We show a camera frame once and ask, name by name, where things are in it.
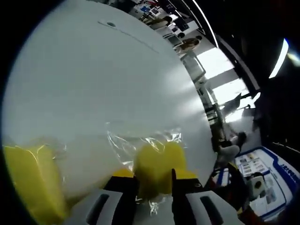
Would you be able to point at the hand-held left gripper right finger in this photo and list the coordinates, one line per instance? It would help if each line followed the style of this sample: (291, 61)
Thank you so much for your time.
(187, 201)

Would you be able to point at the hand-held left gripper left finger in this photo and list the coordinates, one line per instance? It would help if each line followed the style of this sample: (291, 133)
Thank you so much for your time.
(117, 199)

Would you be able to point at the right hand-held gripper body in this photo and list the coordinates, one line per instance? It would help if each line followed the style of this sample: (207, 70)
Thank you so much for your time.
(257, 186)

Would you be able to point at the small yellow silicone block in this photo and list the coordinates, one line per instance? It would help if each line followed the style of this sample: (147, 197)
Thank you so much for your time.
(157, 164)

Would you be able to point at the large yellow silicone block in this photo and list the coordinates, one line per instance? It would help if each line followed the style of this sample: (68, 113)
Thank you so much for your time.
(30, 178)

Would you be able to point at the bright ceiling light strip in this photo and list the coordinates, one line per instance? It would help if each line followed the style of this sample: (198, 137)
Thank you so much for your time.
(279, 58)

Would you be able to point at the wall poster with blue border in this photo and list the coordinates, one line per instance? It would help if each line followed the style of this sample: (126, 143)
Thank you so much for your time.
(274, 178)

